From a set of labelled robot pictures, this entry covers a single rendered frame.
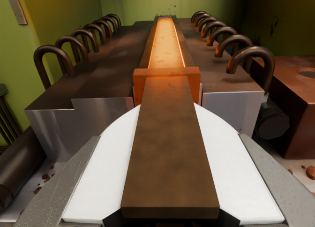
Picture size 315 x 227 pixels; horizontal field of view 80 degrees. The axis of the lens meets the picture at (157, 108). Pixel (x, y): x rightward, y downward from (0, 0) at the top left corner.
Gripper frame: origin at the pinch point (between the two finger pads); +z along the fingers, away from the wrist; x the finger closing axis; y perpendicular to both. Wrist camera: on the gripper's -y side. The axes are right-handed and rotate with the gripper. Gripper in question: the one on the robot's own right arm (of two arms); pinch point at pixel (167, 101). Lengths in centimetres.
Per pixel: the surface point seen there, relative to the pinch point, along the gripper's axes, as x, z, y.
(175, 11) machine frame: 3, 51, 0
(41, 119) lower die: -11.1, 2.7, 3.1
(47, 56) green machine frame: -18.4, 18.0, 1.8
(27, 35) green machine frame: -19.3, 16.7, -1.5
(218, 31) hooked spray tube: 6.4, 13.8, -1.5
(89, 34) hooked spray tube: -10.7, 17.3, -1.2
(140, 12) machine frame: -7, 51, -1
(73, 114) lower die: -8.1, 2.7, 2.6
